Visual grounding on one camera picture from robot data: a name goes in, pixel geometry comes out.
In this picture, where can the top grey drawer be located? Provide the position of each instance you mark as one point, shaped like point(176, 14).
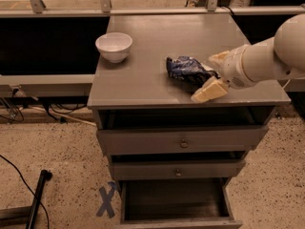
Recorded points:
point(180, 140)

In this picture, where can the white bowl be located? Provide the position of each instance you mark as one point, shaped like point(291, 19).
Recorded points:
point(114, 46)

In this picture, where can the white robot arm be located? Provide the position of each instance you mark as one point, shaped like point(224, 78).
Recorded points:
point(281, 57)

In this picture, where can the grey drawer cabinet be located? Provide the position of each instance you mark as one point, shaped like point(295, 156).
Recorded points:
point(171, 158)

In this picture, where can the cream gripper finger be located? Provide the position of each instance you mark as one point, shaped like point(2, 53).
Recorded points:
point(217, 60)
point(213, 88)

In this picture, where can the middle grey drawer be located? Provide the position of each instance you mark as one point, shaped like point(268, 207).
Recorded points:
point(176, 169)

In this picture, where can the black stand leg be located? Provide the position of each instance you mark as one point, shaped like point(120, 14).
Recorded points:
point(26, 214)

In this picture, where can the blue chip bag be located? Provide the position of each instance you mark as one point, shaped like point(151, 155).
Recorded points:
point(190, 70)

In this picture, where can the metal railing frame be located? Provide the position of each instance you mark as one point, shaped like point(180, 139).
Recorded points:
point(26, 74)

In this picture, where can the grey drawer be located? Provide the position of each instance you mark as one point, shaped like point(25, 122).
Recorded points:
point(176, 169)
point(176, 204)
point(180, 140)

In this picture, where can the bottom grey drawer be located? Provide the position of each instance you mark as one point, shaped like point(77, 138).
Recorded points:
point(176, 204)

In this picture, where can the blue tape cross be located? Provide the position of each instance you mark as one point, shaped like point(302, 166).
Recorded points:
point(106, 206)

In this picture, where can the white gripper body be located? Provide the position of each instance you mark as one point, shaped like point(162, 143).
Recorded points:
point(233, 68)

